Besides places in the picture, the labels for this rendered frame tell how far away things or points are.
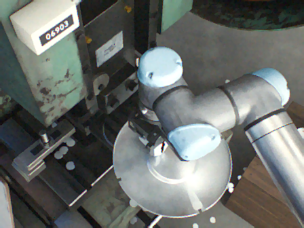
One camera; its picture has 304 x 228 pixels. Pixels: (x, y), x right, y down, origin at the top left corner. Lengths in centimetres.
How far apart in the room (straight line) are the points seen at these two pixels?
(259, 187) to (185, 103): 87
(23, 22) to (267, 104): 40
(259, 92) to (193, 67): 142
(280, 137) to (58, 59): 37
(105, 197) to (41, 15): 69
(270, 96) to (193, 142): 16
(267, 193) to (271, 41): 101
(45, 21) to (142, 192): 56
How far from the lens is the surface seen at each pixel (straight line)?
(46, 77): 67
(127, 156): 102
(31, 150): 110
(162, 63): 70
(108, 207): 113
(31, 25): 53
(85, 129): 108
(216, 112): 69
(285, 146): 71
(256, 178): 152
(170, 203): 99
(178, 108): 68
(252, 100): 72
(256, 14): 104
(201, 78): 210
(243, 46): 226
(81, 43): 69
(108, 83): 90
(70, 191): 109
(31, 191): 120
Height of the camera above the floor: 173
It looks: 61 degrees down
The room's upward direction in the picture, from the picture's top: 3 degrees clockwise
